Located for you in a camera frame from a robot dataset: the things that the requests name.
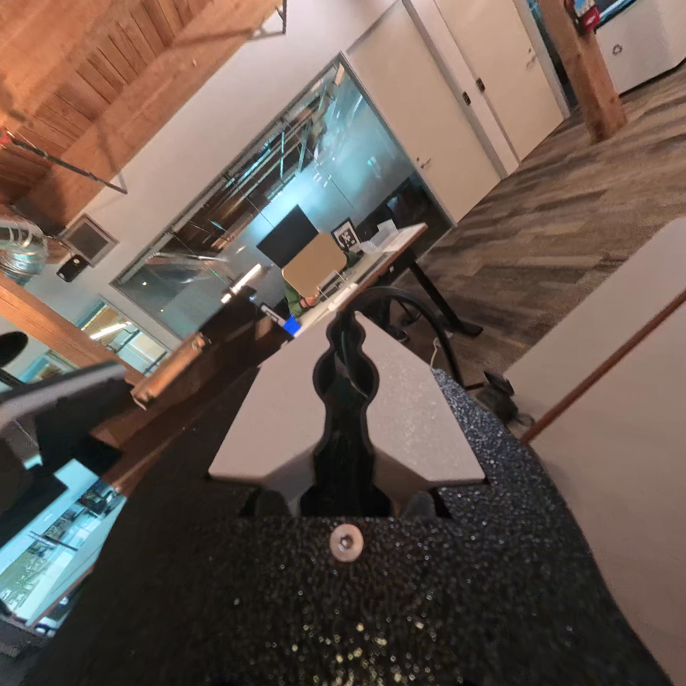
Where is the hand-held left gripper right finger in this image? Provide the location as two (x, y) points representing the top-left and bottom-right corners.
(347, 312), (486, 517)

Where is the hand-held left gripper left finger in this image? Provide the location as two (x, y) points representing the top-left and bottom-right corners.
(208, 313), (348, 517)

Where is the wood-edged desk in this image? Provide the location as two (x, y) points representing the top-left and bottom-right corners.
(292, 222), (484, 339)

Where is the black monitor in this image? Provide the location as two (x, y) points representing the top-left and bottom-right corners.
(256, 205), (320, 269)

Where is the framed tag placard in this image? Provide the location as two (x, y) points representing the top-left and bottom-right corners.
(330, 217), (359, 252)

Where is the vent grille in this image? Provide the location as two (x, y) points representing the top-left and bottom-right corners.
(58, 213), (120, 269)

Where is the glass office window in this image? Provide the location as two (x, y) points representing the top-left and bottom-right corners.
(110, 51), (456, 344)

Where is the white door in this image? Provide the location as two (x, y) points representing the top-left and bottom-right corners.
(347, 0), (506, 224)
(434, 0), (572, 163)

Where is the white cabinet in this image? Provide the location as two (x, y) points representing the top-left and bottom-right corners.
(595, 0), (686, 98)

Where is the fire extinguisher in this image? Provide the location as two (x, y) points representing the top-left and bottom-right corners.
(563, 0), (601, 36)

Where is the white floor cable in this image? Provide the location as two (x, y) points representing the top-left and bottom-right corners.
(426, 331), (457, 372)

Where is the black wall device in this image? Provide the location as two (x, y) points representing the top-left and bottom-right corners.
(56, 254), (90, 284)

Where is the silver air duct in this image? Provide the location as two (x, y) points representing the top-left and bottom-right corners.
(0, 217), (50, 286)

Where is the wooden post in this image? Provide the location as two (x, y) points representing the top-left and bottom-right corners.
(538, 0), (628, 144)

